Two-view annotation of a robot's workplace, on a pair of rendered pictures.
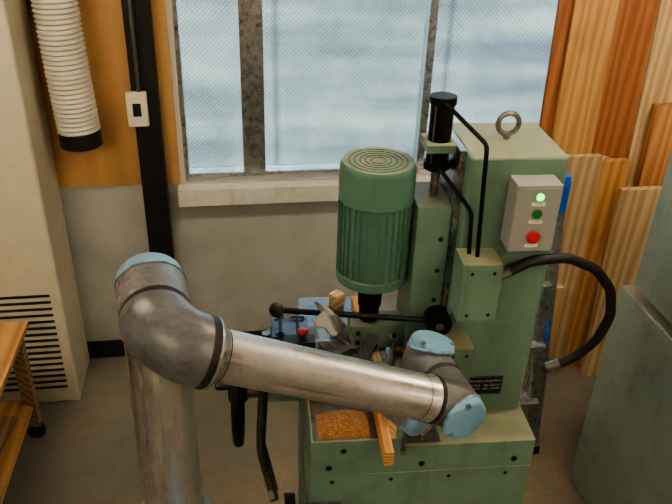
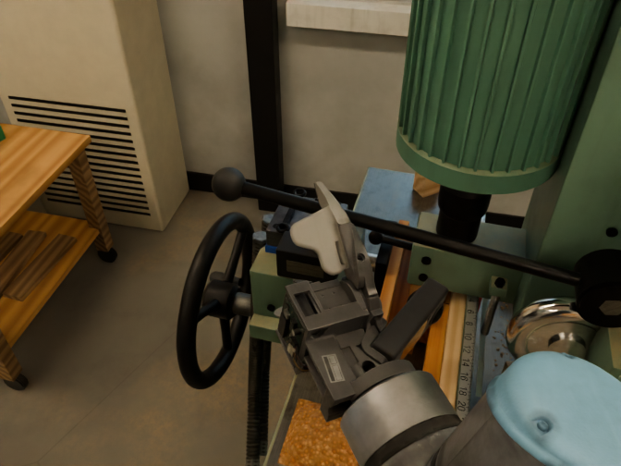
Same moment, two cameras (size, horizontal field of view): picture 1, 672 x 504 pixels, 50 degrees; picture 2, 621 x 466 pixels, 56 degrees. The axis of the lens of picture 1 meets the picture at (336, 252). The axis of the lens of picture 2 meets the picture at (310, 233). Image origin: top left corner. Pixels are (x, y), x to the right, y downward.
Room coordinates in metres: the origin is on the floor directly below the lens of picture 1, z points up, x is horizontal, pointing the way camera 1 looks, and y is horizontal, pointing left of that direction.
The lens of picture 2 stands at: (0.94, -0.13, 1.52)
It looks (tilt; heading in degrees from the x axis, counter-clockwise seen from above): 42 degrees down; 22
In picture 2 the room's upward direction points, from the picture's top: straight up
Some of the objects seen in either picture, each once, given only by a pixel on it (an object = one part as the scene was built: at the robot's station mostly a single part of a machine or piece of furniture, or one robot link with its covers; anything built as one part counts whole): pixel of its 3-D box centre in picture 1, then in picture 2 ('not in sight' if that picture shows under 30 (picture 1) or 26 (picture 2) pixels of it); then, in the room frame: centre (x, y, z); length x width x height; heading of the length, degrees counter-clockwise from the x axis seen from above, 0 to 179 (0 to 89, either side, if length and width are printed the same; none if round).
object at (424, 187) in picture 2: (336, 299); (427, 180); (1.77, -0.01, 0.92); 0.04 x 0.03 x 0.04; 139
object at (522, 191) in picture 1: (530, 213); not in sight; (1.41, -0.42, 1.40); 0.10 x 0.06 x 0.16; 97
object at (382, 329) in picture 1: (375, 331); (466, 262); (1.52, -0.11, 0.99); 0.14 x 0.07 x 0.09; 97
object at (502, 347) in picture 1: (485, 273); not in sight; (1.55, -0.38, 1.16); 0.22 x 0.22 x 0.72; 7
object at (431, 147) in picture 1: (442, 132); not in sight; (1.53, -0.23, 1.54); 0.08 x 0.08 x 0.17; 7
